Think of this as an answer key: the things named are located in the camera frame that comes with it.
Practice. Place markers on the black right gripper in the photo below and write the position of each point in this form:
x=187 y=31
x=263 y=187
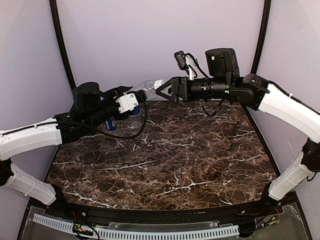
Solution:
x=182 y=89

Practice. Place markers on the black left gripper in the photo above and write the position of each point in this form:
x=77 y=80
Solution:
x=116 y=92

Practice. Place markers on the large clear plastic bottle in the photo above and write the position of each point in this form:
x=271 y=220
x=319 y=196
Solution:
x=148 y=86

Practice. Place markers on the pepsi bottle blue label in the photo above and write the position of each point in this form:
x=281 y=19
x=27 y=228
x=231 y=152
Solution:
x=114 y=127

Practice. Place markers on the white flip bottle cap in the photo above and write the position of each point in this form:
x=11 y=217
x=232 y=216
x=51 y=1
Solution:
x=158 y=83

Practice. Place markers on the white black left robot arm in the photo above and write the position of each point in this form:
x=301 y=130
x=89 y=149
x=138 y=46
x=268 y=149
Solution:
x=91 y=108

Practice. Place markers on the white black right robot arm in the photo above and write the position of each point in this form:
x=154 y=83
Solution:
x=225 y=83

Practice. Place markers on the small water bottle blue label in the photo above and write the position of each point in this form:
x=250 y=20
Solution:
x=135 y=118

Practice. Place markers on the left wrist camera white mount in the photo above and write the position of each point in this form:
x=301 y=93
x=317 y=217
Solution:
x=127 y=102

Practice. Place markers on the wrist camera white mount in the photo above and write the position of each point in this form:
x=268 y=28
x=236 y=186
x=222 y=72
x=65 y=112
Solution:
x=127 y=102
x=186 y=63

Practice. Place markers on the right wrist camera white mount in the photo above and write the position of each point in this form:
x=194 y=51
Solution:
x=186 y=63

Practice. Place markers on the black left rear frame post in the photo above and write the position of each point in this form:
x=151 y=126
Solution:
x=61 y=43

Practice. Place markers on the black frame post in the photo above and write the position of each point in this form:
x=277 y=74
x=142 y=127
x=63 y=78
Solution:
x=61 y=43
x=261 y=37

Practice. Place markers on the black right rear frame post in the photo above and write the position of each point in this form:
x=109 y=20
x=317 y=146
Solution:
x=261 y=37

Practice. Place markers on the black front table rail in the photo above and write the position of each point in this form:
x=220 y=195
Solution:
x=236 y=214

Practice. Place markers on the black right table edge rail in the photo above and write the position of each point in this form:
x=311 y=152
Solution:
x=262 y=141

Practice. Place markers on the white slotted cable duct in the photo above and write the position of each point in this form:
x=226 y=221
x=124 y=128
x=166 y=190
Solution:
x=130 y=231

